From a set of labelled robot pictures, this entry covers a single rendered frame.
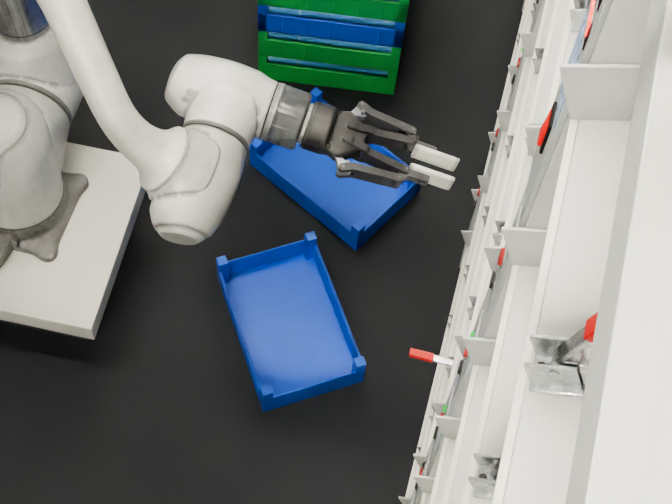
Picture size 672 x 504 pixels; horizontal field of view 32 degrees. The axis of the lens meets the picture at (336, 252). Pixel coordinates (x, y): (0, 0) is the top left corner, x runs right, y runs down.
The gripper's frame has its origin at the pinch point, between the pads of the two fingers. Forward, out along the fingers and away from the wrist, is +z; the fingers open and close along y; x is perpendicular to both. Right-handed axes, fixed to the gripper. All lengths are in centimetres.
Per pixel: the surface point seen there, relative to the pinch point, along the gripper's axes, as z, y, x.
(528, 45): 7.2, -17.1, 13.3
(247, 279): -21, -3, -62
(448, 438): 4, 53, 30
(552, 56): 2, 15, 49
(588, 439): -10, 84, 111
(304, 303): -9, -1, -60
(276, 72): -29, -52, -61
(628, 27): -6, 53, 96
